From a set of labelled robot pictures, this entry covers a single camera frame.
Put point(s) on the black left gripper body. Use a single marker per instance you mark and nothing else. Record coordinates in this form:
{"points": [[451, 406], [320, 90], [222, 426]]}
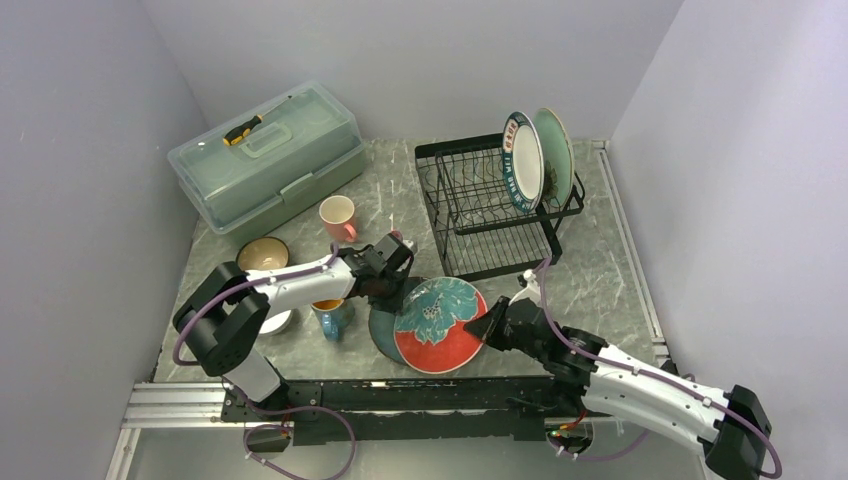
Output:
{"points": [[393, 282]]}

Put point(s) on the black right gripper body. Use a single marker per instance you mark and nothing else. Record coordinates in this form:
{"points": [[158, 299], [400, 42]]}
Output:
{"points": [[511, 340]]}

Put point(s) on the red teal flower plate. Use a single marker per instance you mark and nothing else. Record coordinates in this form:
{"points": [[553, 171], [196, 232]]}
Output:
{"points": [[429, 331]]}

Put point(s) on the black wire dish rack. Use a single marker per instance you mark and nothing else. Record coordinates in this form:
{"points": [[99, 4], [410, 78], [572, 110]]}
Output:
{"points": [[479, 233]]}

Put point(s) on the light blue flower plate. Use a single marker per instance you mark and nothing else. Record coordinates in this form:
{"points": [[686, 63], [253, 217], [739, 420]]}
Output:
{"points": [[558, 155]]}

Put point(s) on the red teal rimmed plate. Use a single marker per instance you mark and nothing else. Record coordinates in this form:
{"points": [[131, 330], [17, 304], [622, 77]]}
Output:
{"points": [[522, 162]]}

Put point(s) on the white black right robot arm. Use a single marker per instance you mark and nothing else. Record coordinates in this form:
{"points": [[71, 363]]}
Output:
{"points": [[729, 428]]}

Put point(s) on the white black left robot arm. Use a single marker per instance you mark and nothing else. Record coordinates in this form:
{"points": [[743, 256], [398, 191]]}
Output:
{"points": [[219, 324]]}

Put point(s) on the dark blue speckled plate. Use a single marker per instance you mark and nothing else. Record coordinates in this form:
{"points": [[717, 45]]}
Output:
{"points": [[381, 325]]}

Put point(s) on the blue mug orange inside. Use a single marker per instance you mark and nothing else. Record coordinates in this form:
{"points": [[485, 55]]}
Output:
{"points": [[334, 316]]}

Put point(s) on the pink ceramic mug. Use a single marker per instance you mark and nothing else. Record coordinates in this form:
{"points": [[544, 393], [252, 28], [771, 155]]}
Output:
{"points": [[337, 214]]}

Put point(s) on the white ceramic bowl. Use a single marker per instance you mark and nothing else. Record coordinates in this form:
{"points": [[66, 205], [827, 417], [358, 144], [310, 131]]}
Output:
{"points": [[276, 324]]}

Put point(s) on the brown glazed bowl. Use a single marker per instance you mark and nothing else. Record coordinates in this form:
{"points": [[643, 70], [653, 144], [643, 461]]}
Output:
{"points": [[264, 253]]}

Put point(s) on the green translucent plastic storage box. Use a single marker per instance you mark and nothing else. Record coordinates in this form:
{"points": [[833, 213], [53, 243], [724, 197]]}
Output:
{"points": [[302, 152]]}

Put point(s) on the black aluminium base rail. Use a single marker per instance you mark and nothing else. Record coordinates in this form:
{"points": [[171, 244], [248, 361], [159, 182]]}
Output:
{"points": [[317, 412]]}

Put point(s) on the yellow black handled screwdriver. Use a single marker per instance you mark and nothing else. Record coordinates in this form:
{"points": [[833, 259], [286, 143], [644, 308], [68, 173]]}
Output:
{"points": [[240, 132]]}

